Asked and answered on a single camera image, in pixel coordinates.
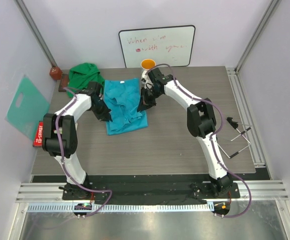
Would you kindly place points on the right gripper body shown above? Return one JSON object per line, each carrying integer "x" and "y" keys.
{"x": 152, "y": 95}

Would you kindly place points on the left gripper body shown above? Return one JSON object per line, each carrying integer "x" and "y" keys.
{"x": 98, "y": 111}

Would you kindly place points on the blue t shirt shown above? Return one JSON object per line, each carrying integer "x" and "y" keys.
{"x": 123, "y": 97}

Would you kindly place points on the white mug orange inside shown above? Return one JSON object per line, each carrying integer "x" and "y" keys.
{"x": 146, "y": 65}

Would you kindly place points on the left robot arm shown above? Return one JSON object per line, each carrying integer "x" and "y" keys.
{"x": 59, "y": 134}

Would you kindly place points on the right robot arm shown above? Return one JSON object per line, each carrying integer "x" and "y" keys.
{"x": 201, "y": 124}

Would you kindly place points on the green t shirt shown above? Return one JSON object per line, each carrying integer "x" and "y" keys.
{"x": 82, "y": 74}

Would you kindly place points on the whiteboard with red writing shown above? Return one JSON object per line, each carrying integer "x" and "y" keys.
{"x": 171, "y": 45}

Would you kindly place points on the brown block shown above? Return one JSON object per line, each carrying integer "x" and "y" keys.
{"x": 55, "y": 73}

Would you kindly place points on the red book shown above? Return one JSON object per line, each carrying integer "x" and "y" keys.
{"x": 38, "y": 135}

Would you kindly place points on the teal plastic cutting board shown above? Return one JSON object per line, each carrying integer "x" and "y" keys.
{"x": 27, "y": 108}

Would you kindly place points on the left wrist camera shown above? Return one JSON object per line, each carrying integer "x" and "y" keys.
{"x": 95, "y": 87}

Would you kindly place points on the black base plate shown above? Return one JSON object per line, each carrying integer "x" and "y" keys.
{"x": 161, "y": 189}

